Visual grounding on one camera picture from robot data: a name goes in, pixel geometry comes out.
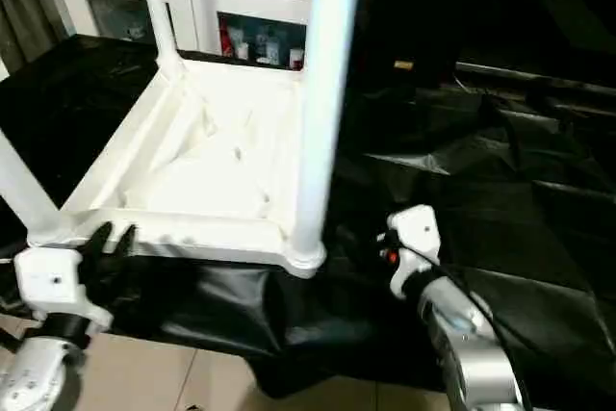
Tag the white plastic table leg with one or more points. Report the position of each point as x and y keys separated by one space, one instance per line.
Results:
x=159 y=7
x=24 y=185
x=322 y=93

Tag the white plastic table top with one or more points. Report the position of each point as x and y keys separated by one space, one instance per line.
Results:
x=212 y=161

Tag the small orange label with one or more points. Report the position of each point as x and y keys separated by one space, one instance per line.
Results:
x=403 y=65

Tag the black plastic mat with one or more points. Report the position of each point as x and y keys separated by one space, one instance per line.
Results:
x=500 y=199

